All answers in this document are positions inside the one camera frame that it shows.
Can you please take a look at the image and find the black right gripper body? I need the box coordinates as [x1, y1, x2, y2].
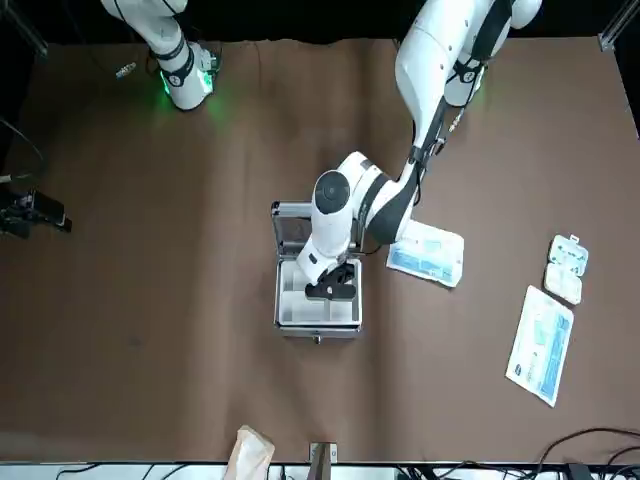
[0, 194, 37, 239]

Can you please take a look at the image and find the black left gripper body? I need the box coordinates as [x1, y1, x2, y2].
[324, 260, 357, 286]

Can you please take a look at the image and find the white plastic partition tray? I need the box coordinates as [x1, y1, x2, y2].
[277, 258, 361, 327]

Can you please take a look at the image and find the aluminium first-aid case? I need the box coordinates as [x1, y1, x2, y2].
[269, 199, 364, 346]

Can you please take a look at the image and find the open white plastic pill box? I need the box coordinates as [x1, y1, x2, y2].
[542, 233, 590, 305]

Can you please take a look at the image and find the large flat blue white packet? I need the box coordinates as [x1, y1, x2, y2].
[385, 222, 466, 289]

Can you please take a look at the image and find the long white teal pouch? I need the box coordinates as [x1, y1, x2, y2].
[504, 284, 576, 409]

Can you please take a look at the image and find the aluminium profile post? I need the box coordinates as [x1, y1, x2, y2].
[307, 441, 339, 480]

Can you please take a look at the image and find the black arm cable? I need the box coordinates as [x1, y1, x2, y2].
[407, 49, 496, 201]

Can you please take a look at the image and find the black desk cable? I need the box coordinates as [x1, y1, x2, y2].
[537, 426, 640, 466]

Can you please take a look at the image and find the aluminium frame strut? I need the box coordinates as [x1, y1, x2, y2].
[597, 0, 640, 51]

